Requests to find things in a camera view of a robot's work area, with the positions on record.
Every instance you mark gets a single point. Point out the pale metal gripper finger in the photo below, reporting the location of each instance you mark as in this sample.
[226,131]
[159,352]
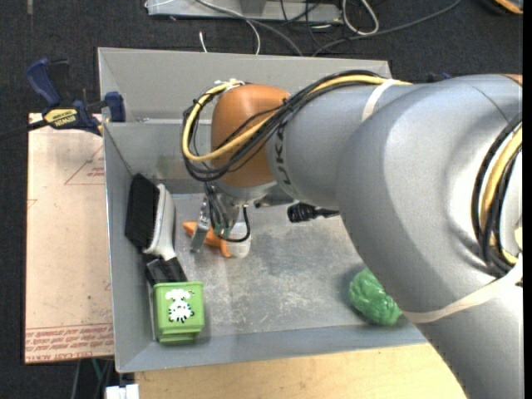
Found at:
[199,237]

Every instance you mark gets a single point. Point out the orange flat plastic piece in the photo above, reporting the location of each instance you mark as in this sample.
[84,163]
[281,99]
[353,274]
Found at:
[216,239]

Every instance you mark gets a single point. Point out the green box with white animal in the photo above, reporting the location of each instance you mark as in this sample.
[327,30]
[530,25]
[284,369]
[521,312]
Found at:
[178,312]

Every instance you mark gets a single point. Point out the brown cardboard board, red print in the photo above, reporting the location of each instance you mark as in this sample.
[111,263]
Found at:
[66,239]

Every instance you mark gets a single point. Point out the grey metal bin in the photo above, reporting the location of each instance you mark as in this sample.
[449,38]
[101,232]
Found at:
[282,281]

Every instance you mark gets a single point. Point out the black cylinder on white bracket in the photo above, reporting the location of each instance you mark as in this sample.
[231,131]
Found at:
[301,213]

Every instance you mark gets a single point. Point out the small white cup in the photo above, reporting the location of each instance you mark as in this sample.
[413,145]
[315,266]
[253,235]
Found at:
[241,245]

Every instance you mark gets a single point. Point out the green bumpy toy vegetable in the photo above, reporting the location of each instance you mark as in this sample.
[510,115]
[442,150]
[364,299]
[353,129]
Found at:
[372,299]

